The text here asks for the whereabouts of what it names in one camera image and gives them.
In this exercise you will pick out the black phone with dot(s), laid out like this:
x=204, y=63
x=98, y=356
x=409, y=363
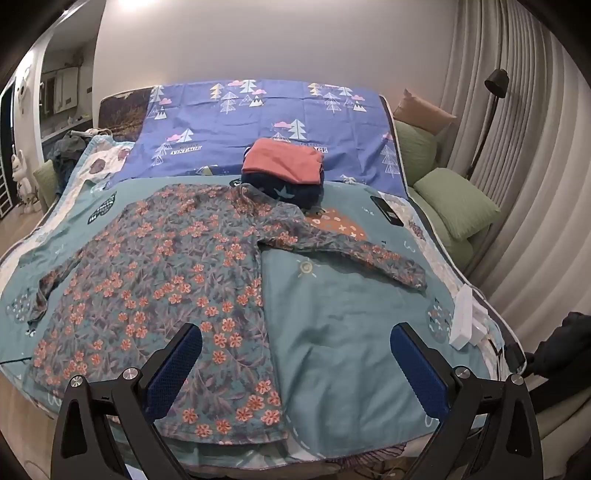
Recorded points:
x=385, y=210

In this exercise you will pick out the grey curtain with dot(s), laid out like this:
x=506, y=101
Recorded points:
x=545, y=184

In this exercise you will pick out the pile of grey clothes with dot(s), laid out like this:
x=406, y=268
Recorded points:
x=69, y=152

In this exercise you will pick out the teal printed blanket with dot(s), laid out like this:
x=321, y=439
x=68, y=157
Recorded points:
x=346, y=314

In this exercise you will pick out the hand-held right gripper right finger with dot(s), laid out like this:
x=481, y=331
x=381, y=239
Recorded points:
x=418, y=369

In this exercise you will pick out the peach pillow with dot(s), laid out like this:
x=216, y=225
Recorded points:
x=425, y=113

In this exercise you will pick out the dark cloth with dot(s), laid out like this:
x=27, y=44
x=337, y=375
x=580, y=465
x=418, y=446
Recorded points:
x=568, y=341

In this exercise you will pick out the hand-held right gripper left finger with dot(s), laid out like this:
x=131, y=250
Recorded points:
x=173, y=369

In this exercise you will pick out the white bear figurine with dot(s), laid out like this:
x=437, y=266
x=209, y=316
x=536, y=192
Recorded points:
x=21, y=173

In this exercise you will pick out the black floor lamp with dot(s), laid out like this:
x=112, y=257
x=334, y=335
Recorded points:
x=496, y=83

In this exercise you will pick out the floral long-sleeve shirt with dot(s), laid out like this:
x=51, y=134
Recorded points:
x=161, y=277

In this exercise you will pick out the green pillow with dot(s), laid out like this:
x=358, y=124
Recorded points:
x=415, y=147
x=46, y=184
x=457, y=203

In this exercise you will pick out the white power strip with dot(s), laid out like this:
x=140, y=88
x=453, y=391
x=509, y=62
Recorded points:
x=461, y=318

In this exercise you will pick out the blue tree-print sheet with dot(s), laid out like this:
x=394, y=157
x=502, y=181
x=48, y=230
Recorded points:
x=207, y=134

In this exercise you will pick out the coral folded garment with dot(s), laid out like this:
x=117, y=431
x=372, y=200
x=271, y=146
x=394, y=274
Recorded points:
x=281, y=159

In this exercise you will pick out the white leaf-print quilt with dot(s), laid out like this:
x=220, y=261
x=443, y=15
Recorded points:
x=99, y=161

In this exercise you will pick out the navy star-print garment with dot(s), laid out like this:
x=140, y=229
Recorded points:
x=277, y=191

